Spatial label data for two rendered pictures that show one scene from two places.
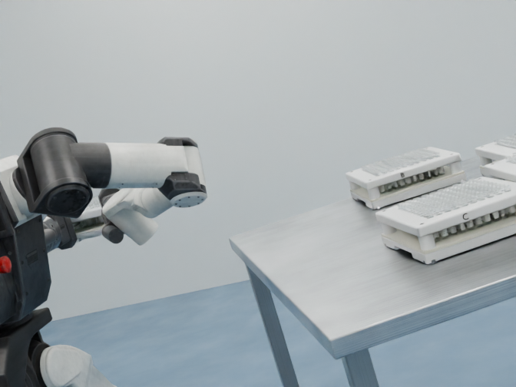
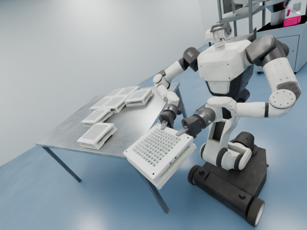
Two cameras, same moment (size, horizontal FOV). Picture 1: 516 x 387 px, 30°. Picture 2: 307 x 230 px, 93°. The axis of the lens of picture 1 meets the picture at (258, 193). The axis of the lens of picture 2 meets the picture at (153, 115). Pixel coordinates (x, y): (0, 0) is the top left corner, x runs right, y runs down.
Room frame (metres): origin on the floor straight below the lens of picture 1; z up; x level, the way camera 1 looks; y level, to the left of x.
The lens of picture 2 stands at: (2.86, 0.79, 1.46)
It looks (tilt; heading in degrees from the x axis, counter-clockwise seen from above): 30 degrees down; 225
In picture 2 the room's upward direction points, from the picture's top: 23 degrees counter-clockwise
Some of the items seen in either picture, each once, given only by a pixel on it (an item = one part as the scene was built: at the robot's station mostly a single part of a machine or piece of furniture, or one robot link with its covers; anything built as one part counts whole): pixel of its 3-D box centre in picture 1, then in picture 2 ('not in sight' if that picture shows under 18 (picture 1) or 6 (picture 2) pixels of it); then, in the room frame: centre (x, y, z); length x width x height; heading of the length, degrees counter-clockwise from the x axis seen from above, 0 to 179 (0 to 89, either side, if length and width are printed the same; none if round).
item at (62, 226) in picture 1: (48, 231); (196, 123); (2.34, 0.52, 1.00); 0.12 x 0.10 x 0.13; 156
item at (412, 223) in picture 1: (454, 204); (138, 95); (1.82, -0.36, 0.89); 0.25 x 0.24 x 0.02; 9
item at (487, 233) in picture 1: (460, 228); (140, 99); (1.82, -0.36, 0.84); 0.24 x 0.24 x 0.02; 9
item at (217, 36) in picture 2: not in sight; (217, 35); (1.92, 0.55, 1.29); 0.10 x 0.07 x 0.09; 74
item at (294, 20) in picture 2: not in sight; (292, 21); (-0.30, 0.99, 0.80); 0.16 x 0.12 x 0.09; 70
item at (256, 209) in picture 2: not in sight; (256, 211); (2.24, 0.74, 0.10); 0.20 x 0.05 x 0.20; 164
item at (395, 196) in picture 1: (405, 184); (98, 136); (2.43, -0.37, 0.84); 0.24 x 0.24 x 0.02; 5
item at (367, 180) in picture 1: (400, 167); (95, 133); (2.43, -0.37, 0.89); 0.25 x 0.24 x 0.02; 5
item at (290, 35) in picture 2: not in sight; (282, 47); (-0.53, 0.92, 0.38); 0.63 x 0.57 x 0.76; 70
